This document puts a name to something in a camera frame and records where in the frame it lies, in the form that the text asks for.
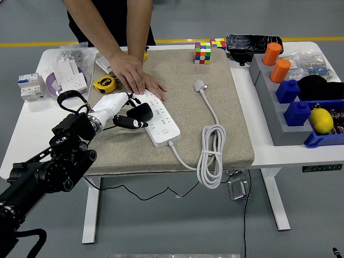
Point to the person's left hand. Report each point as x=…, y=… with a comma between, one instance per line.
x=154, y=86

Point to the person's right hand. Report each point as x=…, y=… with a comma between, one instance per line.
x=125, y=67

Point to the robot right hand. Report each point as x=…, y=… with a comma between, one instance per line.
x=336, y=253

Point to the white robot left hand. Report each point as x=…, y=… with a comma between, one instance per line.
x=108, y=104

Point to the black plug adapter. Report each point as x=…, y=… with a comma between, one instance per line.
x=141, y=111

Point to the white power strip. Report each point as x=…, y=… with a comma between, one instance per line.
x=165, y=126

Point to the person's left forearm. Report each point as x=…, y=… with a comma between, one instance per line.
x=138, y=27

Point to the person's right forearm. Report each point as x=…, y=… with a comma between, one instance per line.
x=95, y=29

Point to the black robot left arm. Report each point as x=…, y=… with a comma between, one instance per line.
x=40, y=174

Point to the white three-pin plug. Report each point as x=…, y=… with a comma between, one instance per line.
x=199, y=84

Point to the dark circuit board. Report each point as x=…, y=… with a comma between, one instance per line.
x=338, y=118

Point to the yellow tape measure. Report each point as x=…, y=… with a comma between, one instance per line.
x=104, y=84

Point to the small yellow object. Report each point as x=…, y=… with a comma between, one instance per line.
x=146, y=57

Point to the person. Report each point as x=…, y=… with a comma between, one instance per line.
x=118, y=16

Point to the clear bag of screws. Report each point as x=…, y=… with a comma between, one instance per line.
x=72, y=53

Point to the large colourful puzzle cube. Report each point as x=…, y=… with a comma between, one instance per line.
x=203, y=53

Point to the grey-brown mat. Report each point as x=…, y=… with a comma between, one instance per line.
x=188, y=134

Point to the purple bowl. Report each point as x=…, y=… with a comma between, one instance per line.
x=50, y=84

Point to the white table leg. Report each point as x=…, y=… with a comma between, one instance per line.
x=91, y=215
x=276, y=204

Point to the small colourful puzzle cube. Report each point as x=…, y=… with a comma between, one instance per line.
x=219, y=43

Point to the white circuit breaker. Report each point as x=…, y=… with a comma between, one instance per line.
x=29, y=88

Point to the table height control panel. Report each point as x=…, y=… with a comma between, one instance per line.
x=322, y=168

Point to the black wrapped box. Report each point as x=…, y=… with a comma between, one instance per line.
x=250, y=43

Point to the grey stepped block holder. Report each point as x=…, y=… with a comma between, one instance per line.
x=268, y=88

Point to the blue plastic bin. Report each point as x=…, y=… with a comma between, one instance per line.
x=322, y=139

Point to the orange cylinder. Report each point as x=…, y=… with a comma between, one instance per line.
x=280, y=71
x=272, y=53

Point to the blue block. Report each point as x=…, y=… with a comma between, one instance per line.
x=287, y=91
x=297, y=114

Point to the yellow lemon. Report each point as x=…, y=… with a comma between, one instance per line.
x=321, y=121

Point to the clear bag of parts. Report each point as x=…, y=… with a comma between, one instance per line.
x=311, y=65

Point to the white flat switch plate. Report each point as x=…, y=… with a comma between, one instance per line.
x=103, y=63

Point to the white wall socket panel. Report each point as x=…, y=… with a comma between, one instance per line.
x=75, y=82

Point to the white wall switch panel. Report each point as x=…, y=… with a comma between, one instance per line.
x=64, y=70

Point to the small black mount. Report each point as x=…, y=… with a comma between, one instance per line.
x=240, y=57

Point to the large metal bracket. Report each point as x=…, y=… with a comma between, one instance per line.
x=237, y=189

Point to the small metal bracket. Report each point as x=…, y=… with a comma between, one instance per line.
x=233, y=172

